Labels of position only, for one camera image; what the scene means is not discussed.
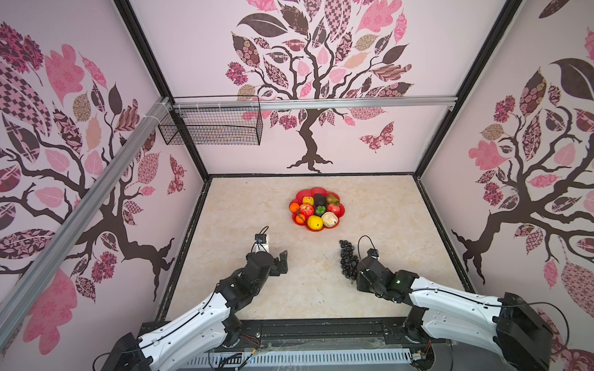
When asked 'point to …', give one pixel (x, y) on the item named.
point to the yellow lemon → (315, 222)
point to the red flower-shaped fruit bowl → (316, 209)
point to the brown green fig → (330, 199)
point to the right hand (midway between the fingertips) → (355, 279)
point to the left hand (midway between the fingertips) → (275, 257)
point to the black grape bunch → (348, 260)
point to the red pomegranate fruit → (306, 209)
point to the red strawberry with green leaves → (333, 208)
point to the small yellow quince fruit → (308, 199)
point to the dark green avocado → (319, 199)
